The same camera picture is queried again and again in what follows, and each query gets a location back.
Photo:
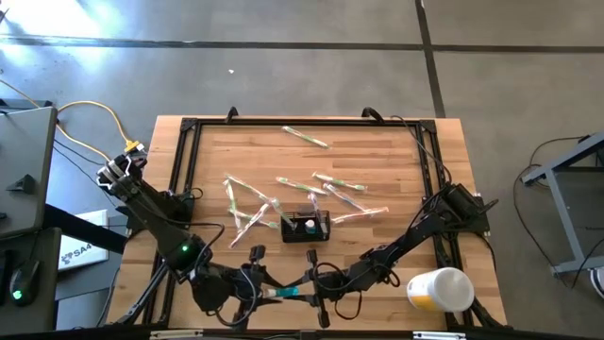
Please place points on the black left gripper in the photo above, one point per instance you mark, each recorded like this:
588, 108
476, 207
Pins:
222, 288

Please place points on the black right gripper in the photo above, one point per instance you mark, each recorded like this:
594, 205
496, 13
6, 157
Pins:
351, 281

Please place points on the green toothbrush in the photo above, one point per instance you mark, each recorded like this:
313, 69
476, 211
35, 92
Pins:
247, 226
255, 219
340, 181
283, 215
231, 198
302, 187
247, 188
307, 137

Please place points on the white blue toothbrush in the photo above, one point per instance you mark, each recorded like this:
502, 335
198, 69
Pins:
361, 215

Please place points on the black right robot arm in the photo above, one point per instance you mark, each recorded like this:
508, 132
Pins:
415, 236

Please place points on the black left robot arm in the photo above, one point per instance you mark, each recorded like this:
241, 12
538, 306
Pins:
156, 222

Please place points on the white yellow wipes canister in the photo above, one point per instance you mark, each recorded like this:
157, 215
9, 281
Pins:
443, 289

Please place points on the white printed sign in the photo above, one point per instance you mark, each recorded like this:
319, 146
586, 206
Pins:
85, 252

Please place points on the black bar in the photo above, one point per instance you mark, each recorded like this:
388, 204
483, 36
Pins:
85, 230

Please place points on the black desk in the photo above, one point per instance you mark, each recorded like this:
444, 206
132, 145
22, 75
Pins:
47, 283

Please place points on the black computer mouse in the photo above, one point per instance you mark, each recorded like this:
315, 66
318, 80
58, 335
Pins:
24, 283

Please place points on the grey desk top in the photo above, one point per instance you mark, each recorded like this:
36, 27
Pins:
28, 151

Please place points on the silver metal bracket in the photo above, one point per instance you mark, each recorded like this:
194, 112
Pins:
436, 335
174, 334

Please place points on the black aluminium table frame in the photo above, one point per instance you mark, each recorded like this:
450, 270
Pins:
307, 122

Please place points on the black bracket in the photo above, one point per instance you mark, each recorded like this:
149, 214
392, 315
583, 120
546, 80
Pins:
23, 185

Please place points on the grey metal table frame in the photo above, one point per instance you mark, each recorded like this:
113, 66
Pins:
562, 217

